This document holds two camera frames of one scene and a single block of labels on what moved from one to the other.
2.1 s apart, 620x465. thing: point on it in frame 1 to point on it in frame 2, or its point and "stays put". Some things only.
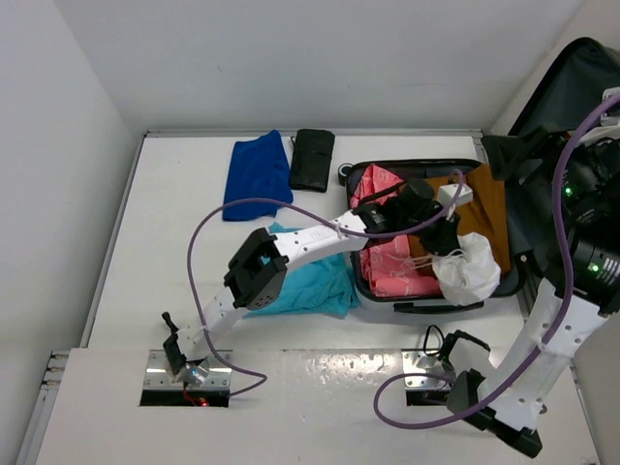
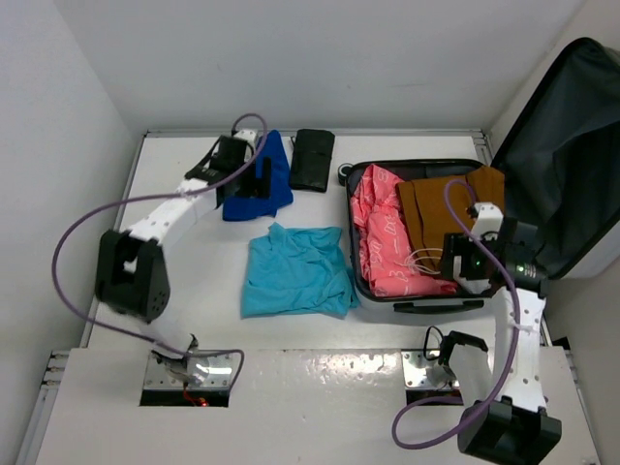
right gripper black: x=506 y=150 to x=457 y=244
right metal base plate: x=420 y=361 stays put
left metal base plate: x=159 y=375 stays put
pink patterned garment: x=385 y=260 stays put
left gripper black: x=444 y=240 to x=255 y=187
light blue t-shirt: x=326 y=287 stays put
